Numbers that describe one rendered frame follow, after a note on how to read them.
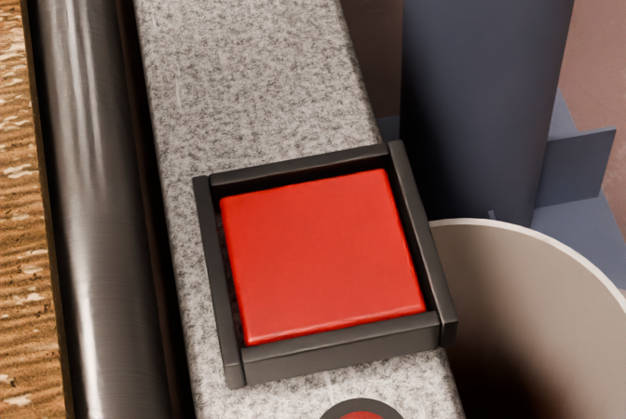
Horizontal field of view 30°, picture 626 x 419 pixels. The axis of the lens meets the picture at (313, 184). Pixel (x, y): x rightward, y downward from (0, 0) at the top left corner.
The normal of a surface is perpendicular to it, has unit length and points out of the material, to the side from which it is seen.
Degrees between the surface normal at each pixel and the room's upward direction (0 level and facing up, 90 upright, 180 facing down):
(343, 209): 0
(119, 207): 40
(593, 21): 0
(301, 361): 90
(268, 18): 0
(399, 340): 90
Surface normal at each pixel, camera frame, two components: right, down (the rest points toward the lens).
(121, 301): 0.47, -0.60
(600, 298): -0.83, 0.43
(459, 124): -0.35, 0.76
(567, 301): -0.69, 0.57
